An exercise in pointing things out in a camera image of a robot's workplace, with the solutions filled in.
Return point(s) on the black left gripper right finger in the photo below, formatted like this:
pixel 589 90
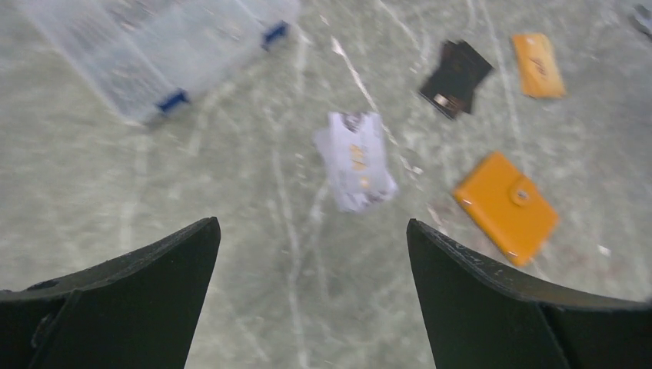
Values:
pixel 480 313

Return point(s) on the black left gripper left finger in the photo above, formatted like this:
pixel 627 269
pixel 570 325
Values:
pixel 138 310

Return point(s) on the orange leather card holder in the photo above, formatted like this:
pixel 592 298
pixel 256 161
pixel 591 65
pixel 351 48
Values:
pixel 507 206

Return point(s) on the silver VIP card top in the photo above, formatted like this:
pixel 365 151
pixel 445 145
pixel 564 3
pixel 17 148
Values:
pixel 354 154

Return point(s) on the small orange card sleeve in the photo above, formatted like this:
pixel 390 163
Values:
pixel 540 76

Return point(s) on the clear plastic organizer box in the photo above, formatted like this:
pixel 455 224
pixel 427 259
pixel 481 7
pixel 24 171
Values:
pixel 148 58

